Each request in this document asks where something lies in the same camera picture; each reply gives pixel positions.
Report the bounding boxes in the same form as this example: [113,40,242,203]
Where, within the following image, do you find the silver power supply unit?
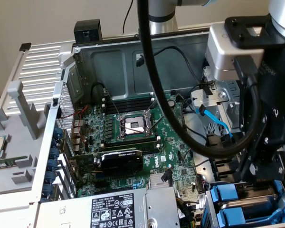
[37,185,181,228]

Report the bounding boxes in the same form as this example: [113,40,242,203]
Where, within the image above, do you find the black table end cap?
[19,42,32,52]

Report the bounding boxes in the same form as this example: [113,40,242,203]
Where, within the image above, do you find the disk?
[209,182,285,204]
[216,194,285,225]

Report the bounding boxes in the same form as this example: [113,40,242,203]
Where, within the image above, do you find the black graphics card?
[70,147,145,178]

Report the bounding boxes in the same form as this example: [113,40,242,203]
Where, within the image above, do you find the thin black header wire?
[181,147,193,167]

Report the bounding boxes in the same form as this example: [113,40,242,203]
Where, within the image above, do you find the silver heat sink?
[148,174,169,190]

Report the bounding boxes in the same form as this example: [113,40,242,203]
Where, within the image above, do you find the thin red fan wire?
[59,105,89,146]

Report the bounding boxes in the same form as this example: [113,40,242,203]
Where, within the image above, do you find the green RAM stick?
[0,161,17,170]

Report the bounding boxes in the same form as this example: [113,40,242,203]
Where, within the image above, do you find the thick black camera cable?
[136,0,263,160]

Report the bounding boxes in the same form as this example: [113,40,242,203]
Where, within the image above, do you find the silver drive cage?
[190,65,247,133]

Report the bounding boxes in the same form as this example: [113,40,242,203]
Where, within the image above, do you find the thin black case cable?
[180,84,209,143]

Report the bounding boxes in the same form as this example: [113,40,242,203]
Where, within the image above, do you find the blue data wire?
[198,105,234,139]

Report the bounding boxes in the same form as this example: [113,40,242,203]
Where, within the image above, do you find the thin metal locking lever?
[103,88,124,122]
[146,98,159,114]

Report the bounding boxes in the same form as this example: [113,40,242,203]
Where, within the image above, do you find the braided yellow black cable bundle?
[175,193,202,228]

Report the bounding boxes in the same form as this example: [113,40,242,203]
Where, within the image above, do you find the blue drive bay caddies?
[201,180,285,228]

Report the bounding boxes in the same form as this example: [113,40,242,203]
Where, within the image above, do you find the CPU socket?
[116,111,157,141]

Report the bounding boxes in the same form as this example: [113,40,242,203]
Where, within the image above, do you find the black mounted box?
[73,20,103,43]

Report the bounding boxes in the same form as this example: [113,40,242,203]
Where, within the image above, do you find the RAM slot white latches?
[101,135,161,147]
[101,92,155,103]
[101,97,155,109]
[133,142,161,154]

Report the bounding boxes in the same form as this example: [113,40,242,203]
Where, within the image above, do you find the grey parts rack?
[0,80,52,196]

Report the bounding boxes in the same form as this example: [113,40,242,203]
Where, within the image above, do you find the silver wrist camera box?
[205,23,266,81]

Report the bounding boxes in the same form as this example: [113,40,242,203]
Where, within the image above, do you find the open silver PC case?
[30,25,285,228]

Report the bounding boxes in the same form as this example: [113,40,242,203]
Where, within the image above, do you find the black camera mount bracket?
[224,15,285,50]

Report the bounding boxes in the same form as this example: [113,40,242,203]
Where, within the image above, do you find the black cable metal plug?
[91,82,110,100]

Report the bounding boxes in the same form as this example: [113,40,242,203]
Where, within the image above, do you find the green Dell motherboard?
[71,92,205,205]

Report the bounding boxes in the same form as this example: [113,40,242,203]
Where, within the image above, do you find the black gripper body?
[256,45,285,148]

